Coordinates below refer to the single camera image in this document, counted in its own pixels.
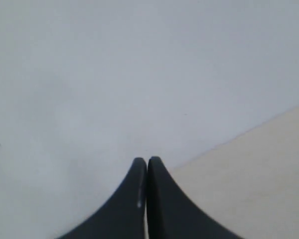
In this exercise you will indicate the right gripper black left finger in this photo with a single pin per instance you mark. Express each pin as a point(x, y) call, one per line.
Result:
point(122, 215)

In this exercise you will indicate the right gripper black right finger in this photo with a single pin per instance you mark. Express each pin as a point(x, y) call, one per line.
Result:
point(172, 215)

